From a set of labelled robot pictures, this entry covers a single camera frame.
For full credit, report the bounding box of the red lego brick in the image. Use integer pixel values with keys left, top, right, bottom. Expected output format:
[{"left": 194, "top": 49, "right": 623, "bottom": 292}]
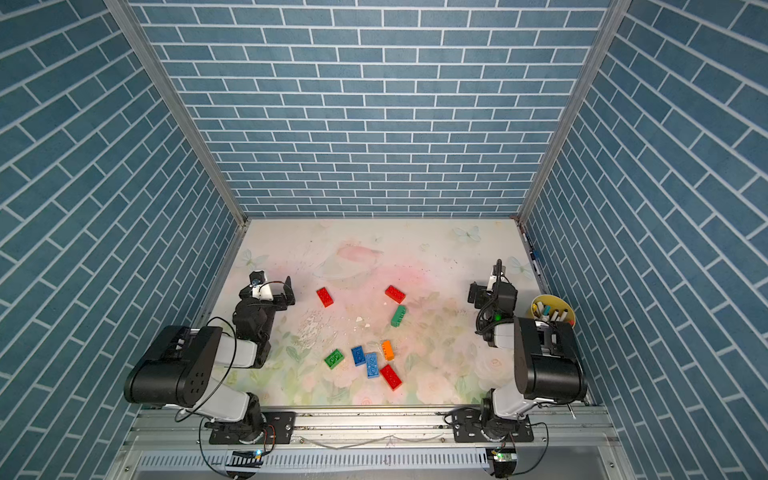
[
  {"left": 316, "top": 287, "right": 334, "bottom": 308},
  {"left": 379, "top": 364, "right": 402, "bottom": 391},
  {"left": 385, "top": 285, "right": 406, "bottom": 304}
]

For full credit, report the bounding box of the green long lego brick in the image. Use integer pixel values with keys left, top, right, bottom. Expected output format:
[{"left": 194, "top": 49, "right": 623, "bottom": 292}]
[{"left": 390, "top": 305, "right": 406, "bottom": 328}]

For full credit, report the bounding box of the orange lego brick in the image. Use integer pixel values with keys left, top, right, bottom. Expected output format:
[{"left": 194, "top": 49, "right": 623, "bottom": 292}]
[{"left": 381, "top": 340, "right": 395, "bottom": 362}]

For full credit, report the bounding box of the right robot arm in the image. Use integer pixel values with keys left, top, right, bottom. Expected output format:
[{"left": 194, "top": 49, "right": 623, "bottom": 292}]
[{"left": 468, "top": 272, "right": 588, "bottom": 442}]

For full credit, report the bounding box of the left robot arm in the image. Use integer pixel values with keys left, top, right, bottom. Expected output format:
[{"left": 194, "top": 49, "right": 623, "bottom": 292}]
[{"left": 124, "top": 270, "right": 296, "bottom": 447}]

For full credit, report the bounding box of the green square lego brick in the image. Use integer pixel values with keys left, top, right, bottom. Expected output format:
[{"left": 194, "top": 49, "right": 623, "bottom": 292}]
[{"left": 324, "top": 349, "right": 344, "bottom": 370}]

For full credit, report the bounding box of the dark blue lego brick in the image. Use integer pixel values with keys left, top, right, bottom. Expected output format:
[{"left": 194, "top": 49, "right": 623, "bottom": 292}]
[{"left": 351, "top": 346, "right": 366, "bottom": 366}]

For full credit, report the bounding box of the light blue lego brick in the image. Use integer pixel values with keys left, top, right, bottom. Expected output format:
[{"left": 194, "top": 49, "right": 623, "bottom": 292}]
[{"left": 364, "top": 352, "right": 380, "bottom": 379}]

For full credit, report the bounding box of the red lego brick front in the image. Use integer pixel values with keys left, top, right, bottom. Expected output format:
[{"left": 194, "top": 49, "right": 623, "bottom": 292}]
[{"left": 379, "top": 364, "right": 402, "bottom": 391}]

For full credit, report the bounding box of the yellow pen cup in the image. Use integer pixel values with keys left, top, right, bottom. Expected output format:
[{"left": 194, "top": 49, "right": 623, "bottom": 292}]
[{"left": 530, "top": 294, "right": 576, "bottom": 326}]

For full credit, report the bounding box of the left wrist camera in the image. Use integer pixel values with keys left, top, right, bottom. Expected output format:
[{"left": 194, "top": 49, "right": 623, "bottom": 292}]
[{"left": 247, "top": 270, "right": 274, "bottom": 302}]

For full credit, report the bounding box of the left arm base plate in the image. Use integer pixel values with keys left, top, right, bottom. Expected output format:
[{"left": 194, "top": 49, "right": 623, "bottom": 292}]
[{"left": 203, "top": 411, "right": 296, "bottom": 446}]

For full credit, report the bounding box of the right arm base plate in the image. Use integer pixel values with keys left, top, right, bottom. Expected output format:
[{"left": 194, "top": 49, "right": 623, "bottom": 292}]
[{"left": 443, "top": 407, "right": 534, "bottom": 443}]

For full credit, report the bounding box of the aluminium front rail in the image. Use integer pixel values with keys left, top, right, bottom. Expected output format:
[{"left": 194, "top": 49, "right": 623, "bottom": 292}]
[{"left": 125, "top": 404, "right": 619, "bottom": 450}]

